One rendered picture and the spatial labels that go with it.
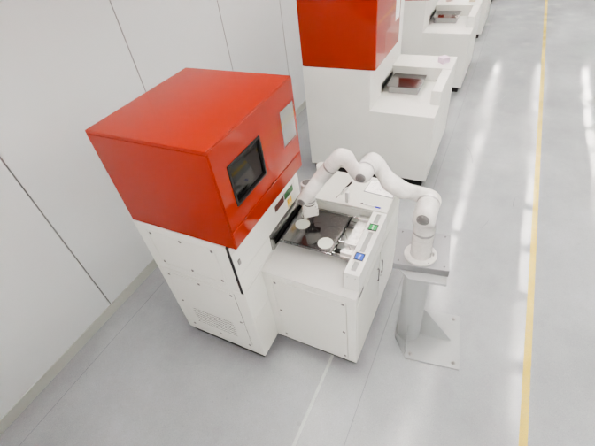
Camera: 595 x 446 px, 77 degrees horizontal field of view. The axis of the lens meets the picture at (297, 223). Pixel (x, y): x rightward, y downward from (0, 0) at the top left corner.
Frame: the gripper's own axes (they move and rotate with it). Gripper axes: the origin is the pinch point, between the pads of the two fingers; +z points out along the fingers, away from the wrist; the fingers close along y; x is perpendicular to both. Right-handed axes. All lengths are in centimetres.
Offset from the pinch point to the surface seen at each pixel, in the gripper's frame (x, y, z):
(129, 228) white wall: 72, -150, 37
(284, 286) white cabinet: -35.8, -25.2, 18.5
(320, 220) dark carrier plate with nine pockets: 0.1, 6.3, 2.1
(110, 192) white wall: 73, -150, -2
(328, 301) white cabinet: -53, 0, 19
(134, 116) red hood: 2, -83, -90
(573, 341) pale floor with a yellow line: -73, 167, 92
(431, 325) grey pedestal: -50, 72, 75
